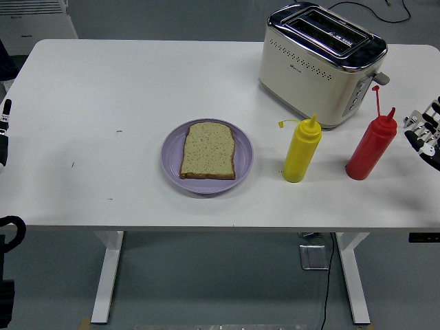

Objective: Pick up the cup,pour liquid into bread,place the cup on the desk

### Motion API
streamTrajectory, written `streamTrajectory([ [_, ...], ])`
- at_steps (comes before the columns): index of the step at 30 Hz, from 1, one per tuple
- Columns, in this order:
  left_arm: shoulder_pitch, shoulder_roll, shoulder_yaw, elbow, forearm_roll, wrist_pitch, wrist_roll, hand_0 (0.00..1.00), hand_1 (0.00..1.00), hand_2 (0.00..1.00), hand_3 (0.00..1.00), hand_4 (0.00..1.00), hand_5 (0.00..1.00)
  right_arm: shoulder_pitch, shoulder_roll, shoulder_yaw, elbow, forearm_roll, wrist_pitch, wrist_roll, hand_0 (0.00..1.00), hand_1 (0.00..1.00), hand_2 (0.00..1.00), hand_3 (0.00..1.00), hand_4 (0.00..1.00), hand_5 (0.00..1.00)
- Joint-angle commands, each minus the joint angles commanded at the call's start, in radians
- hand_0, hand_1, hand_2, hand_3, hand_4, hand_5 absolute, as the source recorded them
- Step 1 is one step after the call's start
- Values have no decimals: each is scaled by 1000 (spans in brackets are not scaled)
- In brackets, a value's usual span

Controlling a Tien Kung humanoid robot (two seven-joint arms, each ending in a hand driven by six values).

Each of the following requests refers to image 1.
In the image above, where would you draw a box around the slice of bread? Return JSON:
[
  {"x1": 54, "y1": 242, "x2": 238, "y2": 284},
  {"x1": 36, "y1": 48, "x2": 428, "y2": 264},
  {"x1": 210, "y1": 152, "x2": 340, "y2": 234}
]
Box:
[{"x1": 179, "y1": 122, "x2": 237, "y2": 181}]

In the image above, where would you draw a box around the yellow squeeze bottle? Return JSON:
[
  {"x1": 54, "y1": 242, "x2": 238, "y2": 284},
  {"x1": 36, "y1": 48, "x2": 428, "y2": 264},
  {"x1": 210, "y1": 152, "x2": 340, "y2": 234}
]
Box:
[{"x1": 277, "y1": 113, "x2": 323, "y2": 184}]

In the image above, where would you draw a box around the black table control panel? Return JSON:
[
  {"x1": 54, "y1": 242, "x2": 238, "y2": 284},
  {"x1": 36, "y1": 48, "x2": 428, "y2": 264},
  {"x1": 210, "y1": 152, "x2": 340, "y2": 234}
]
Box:
[{"x1": 408, "y1": 232, "x2": 440, "y2": 243}]

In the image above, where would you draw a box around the cream and chrome toaster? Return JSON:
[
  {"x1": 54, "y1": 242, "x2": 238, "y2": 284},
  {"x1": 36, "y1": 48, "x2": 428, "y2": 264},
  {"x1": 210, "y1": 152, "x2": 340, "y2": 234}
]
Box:
[{"x1": 258, "y1": 1, "x2": 391, "y2": 131}]

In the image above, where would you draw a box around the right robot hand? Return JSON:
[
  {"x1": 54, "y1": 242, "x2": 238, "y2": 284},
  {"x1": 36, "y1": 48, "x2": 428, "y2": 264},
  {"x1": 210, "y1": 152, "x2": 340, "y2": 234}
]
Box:
[{"x1": 404, "y1": 96, "x2": 440, "y2": 173}]

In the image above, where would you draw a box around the thin black power cable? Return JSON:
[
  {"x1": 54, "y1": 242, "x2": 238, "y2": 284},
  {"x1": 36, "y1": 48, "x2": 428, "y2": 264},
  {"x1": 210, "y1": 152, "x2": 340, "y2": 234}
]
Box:
[{"x1": 319, "y1": 232, "x2": 336, "y2": 330}]

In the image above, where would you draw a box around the purple plate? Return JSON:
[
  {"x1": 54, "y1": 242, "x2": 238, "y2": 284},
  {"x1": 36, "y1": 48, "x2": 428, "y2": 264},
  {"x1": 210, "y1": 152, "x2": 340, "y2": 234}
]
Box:
[{"x1": 160, "y1": 118, "x2": 255, "y2": 195}]

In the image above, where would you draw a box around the red squeeze bottle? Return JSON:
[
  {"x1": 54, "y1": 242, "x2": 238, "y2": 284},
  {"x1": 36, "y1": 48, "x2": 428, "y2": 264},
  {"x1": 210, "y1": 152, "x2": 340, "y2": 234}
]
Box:
[{"x1": 345, "y1": 85, "x2": 399, "y2": 182}]

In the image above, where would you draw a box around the metal floor outlet box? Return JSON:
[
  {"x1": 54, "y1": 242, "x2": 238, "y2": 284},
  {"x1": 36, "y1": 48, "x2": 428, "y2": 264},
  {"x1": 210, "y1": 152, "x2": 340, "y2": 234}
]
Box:
[{"x1": 298, "y1": 243, "x2": 331, "y2": 272}]

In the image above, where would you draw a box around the black cable on floor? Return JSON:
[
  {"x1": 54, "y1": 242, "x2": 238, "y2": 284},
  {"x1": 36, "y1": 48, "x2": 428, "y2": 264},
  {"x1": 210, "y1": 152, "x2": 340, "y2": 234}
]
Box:
[{"x1": 328, "y1": 0, "x2": 412, "y2": 24}]

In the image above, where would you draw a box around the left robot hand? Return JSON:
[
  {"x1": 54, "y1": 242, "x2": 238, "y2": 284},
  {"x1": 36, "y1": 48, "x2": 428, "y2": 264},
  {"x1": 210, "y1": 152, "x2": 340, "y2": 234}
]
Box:
[{"x1": 0, "y1": 98, "x2": 13, "y2": 170}]

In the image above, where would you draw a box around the white air conditioner unit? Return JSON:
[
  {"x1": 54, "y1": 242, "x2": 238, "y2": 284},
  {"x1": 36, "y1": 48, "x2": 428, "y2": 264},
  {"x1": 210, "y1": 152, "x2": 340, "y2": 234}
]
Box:
[{"x1": 0, "y1": 0, "x2": 79, "y2": 56}]

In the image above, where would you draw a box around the white table leg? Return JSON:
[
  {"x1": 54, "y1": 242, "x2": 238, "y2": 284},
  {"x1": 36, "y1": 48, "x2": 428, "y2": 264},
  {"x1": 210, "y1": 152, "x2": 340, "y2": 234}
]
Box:
[
  {"x1": 335, "y1": 232, "x2": 372, "y2": 326},
  {"x1": 89, "y1": 230, "x2": 125, "y2": 325}
]

